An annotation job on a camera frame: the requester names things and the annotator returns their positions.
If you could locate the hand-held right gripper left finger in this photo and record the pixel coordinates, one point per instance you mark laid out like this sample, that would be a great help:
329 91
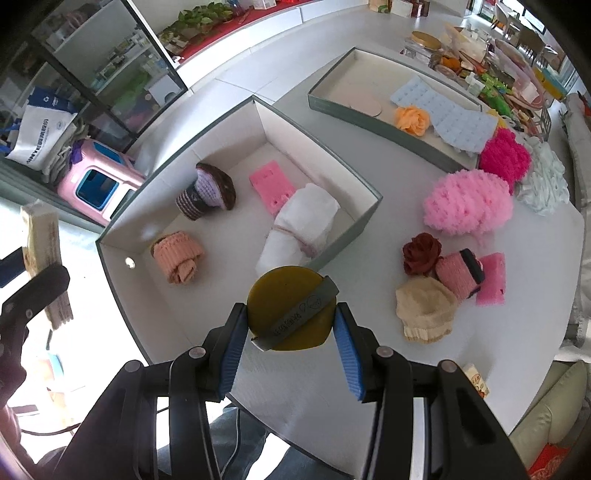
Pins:
233 350

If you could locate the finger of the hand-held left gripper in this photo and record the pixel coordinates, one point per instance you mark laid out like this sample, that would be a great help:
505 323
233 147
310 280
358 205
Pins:
46 281
9 270

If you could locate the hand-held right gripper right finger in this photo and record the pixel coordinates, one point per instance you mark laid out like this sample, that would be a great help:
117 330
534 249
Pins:
348 355

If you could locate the yellow cartoon tissue pack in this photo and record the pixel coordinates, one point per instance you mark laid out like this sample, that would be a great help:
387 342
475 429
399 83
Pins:
44 240
476 381

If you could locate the beige knitted hat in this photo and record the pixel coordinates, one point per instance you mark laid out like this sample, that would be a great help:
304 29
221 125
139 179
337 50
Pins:
425 309

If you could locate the salmon knitted roll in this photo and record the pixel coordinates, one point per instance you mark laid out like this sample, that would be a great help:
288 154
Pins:
178 256

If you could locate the dark red fabric rose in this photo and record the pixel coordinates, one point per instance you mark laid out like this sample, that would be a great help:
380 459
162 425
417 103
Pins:
420 254

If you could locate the white cloth bundle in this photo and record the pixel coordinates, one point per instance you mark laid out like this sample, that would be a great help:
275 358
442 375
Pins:
300 221

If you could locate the pink sponge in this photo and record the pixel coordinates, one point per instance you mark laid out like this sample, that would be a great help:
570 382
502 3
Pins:
270 182
490 279

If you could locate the brown purple crocheted mushroom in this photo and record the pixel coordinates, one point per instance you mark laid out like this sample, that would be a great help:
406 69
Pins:
207 189

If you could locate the deep grey-green storage box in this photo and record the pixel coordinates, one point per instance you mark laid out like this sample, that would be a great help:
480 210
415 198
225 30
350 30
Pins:
231 152

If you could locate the person's left forearm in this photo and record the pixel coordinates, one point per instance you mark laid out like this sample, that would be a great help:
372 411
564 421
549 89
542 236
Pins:
9 434

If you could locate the pink plastic stool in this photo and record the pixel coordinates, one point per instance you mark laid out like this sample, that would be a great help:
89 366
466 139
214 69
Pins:
99 180

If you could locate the pink knitted roll black band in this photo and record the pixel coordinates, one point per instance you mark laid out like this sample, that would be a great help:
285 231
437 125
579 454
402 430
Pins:
455 274

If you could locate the white printed tote bag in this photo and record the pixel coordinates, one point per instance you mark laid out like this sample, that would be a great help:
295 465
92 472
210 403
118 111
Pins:
41 134

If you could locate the light pink fluffy mesh ball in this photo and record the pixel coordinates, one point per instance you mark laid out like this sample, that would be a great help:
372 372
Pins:
466 203

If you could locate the cream leather sofa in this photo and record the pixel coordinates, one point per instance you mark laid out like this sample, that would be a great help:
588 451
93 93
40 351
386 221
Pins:
554 415

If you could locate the red printed bag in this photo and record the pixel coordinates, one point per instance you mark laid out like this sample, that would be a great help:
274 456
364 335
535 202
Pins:
551 461

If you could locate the black framed glass cabinet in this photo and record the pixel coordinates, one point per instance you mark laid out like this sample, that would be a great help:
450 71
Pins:
115 60

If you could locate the orange fabric rose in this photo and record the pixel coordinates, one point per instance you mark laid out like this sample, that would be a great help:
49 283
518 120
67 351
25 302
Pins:
412 120

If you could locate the magenta fluffy mesh ball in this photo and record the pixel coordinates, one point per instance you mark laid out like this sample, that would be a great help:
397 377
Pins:
503 157

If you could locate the round beige pad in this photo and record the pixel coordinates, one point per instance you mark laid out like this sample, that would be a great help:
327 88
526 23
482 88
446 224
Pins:
364 102

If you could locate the light blue silicone mat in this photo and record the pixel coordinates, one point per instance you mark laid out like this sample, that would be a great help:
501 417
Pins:
443 115

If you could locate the white mint fluffy mesh ball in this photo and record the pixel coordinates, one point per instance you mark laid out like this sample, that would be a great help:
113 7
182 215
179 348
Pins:
545 177

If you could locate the shallow grey-green box lid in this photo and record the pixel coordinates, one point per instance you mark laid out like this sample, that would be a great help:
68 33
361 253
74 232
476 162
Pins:
337 87

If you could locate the white lace sofa cover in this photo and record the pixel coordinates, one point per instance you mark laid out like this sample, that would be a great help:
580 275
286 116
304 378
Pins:
579 207

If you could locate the yellow fluffy mesh ball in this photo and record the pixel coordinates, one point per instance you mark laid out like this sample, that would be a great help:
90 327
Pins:
501 122

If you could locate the potted green plant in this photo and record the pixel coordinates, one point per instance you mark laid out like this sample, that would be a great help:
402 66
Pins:
196 23

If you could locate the red topped low counter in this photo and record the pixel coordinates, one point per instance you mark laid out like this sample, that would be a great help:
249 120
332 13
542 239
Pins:
221 34

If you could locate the glass jar gold lid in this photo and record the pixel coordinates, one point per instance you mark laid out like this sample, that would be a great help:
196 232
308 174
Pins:
427 46

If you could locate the pile of assorted small items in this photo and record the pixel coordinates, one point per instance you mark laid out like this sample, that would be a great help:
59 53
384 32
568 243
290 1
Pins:
503 74

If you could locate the beige dining chair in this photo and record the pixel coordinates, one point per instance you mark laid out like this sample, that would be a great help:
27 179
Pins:
531 41

